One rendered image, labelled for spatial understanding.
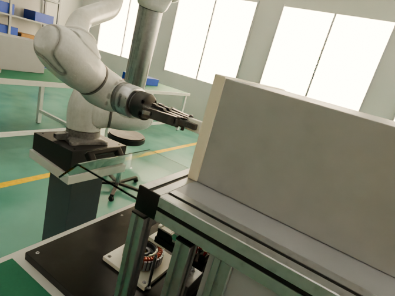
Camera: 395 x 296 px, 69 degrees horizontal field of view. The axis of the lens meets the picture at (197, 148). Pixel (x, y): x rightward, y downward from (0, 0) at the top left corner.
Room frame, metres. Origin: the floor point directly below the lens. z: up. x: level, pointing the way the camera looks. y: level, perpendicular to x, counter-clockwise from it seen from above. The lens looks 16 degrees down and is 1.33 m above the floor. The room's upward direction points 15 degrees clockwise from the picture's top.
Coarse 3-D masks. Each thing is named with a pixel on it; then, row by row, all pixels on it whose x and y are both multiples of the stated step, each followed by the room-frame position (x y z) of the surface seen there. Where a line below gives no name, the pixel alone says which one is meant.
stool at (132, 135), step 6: (108, 132) 2.44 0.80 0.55; (114, 132) 2.45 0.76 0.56; (120, 132) 2.50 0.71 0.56; (126, 132) 2.55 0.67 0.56; (132, 132) 2.60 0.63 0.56; (114, 138) 2.35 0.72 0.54; (120, 138) 2.35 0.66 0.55; (126, 138) 2.38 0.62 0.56; (132, 138) 2.43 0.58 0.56; (138, 138) 2.47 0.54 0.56; (144, 138) 2.56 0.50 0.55; (126, 144) 2.35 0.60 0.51; (132, 144) 2.37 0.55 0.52; (138, 144) 2.42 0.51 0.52; (114, 192) 2.30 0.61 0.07; (108, 198) 2.26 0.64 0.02
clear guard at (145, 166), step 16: (96, 160) 0.60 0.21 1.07; (112, 160) 0.63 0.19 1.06; (128, 160) 0.65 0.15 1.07; (144, 160) 0.68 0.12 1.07; (160, 160) 0.71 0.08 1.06; (64, 176) 0.59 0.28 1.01; (96, 176) 0.54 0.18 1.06; (112, 176) 0.55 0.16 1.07; (128, 176) 0.57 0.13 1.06; (144, 176) 0.59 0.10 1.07; (160, 176) 0.61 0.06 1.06; (128, 192) 0.50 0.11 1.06
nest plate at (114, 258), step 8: (120, 248) 0.69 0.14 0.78; (104, 256) 0.65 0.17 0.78; (112, 256) 0.65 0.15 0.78; (120, 256) 0.66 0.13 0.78; (168, 256) 0.72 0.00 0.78; (112, 264) 0.63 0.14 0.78; (160, 264) 0.67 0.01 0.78; (168, 264) 0.68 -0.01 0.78; (144, 272) 0.63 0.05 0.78; (160, 272) 0.64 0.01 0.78; (144, 280) 0.60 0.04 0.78; (152, 280) 0.61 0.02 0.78; (144, 288) 0.58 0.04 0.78
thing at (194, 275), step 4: (192, 272) 0.63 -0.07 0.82; (196, 272) 0.63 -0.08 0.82; (200, 272) 0.63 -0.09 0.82; (192, 276) 0.61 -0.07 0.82; (196, 276) 0.61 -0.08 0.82; (200, 276) 0.63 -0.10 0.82; (188, 280) 0.59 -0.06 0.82; (192, 280) 0.60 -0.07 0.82; (196, 280) 0.61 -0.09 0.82; (188, 284) 0.58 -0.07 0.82; (192, 284) 0.59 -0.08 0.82; (196, 284) 0.62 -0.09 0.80; (188, 288) 0.57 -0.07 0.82; (192, 288) 0.60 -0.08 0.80; (196, 288) 0.62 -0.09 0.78; (184, 292) 0.57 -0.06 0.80; (188, 292) 0.58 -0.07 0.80; (192, 292) 0.61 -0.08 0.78
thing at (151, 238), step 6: (162, 228) 0.63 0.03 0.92; (168, 228) 0.64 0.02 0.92; (156, 234) 0.66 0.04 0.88; (162, 234) 0.62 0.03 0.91; (168, 234) 0.62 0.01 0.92; (150, 240) 0.64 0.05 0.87; (156, 240) 0.62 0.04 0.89; (162, 240) 0.62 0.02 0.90; (168, 240) 0.61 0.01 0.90; (162, 246) 0.62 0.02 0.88; (168, 246) 0.61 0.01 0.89; (198, 252) 0.61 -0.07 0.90; (192, 264) 0.57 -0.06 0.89; (198, 264) 0.57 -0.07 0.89; (204, 264) 0.57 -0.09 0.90; (192, 270) 0.63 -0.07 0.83
